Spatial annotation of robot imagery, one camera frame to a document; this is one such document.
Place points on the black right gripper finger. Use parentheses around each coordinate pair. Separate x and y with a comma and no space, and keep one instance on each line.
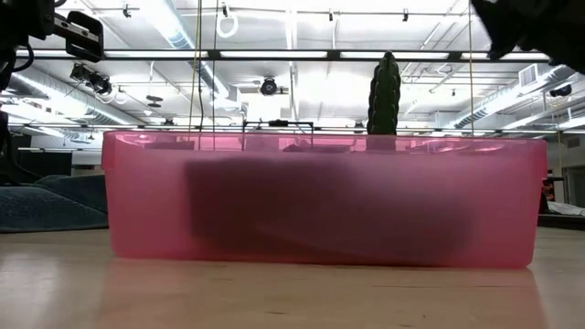
(496,27)

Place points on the blue denim baseball cap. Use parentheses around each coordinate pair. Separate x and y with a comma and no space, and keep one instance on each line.
(320,210)

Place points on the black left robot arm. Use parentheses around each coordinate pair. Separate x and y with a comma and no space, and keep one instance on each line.
(11,18)

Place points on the black ceiling spotlight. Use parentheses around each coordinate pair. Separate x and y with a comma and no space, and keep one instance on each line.
(91,80)

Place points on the dark green cactus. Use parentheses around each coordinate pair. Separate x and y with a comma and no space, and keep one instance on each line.
(384,96)

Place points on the translucent pink plastic bin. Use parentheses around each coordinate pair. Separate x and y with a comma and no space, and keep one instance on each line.
(146,205)

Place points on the white cloth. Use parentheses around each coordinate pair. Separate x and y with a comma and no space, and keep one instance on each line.
(566,208)

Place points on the black background table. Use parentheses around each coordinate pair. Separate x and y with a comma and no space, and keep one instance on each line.
(562,220)

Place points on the black ceiling camera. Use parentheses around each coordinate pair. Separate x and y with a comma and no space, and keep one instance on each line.
(560,90)

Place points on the silver ventilation duct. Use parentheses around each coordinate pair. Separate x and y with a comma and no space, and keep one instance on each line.
(503,102)
(59,102)

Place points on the black lower frame beam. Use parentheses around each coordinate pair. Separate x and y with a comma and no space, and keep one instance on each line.
(68,127)

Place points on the black overhead camera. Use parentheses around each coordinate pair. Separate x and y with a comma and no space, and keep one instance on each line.
(269,87)

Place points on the black overhead frame beam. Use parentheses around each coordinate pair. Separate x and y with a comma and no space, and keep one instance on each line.
(274,55)

